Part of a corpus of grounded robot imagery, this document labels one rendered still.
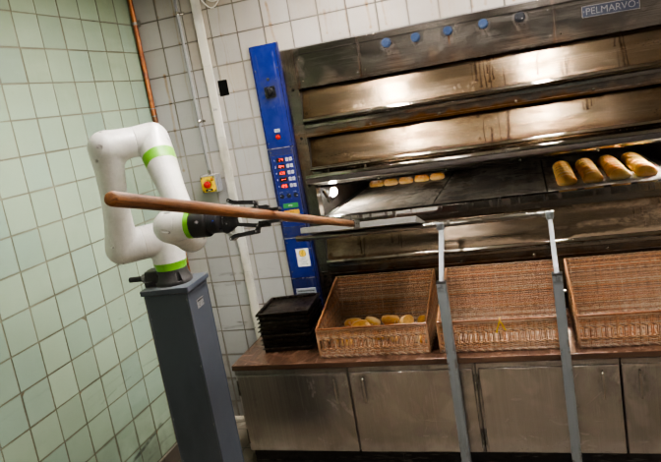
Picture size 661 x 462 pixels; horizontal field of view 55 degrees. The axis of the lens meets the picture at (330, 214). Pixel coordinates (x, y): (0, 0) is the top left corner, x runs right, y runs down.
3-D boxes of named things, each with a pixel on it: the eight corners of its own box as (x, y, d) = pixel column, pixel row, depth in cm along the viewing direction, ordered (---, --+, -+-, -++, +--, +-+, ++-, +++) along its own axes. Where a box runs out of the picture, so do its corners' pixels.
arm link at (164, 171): (140, 167, 224) (166, 150, 222) (157, 178, 234) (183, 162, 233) (173, 254, 209) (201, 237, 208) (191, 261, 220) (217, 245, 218)
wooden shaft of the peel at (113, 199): (115, 205, 119) (114, 189, 119) (101, 206, 119) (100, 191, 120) (354, 226, 282) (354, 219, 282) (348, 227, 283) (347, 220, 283)
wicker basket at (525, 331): (450, 316, 339) (443, 266, 335) (562, 310, 321) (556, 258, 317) (438, 354, 294) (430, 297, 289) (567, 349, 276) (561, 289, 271)
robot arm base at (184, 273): (123, 292, 252) (120, 277, 251) (142, 280, 266) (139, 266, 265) (183, 285, 246) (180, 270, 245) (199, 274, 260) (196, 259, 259)
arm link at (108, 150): (103, 259, 249) (80, 129, 225) (145, 249, 256) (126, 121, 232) (111, 274, 239) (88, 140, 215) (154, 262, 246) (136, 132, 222)
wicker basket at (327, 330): (342, 322, 357) (334, 275, 353) (443, 316, 341) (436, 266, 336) (318, 359, 312) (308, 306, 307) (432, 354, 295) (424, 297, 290)
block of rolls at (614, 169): (552, 169, 382) (551, 160, 381) (638, 158, 367) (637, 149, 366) (557, 187, 325) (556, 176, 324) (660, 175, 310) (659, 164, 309)
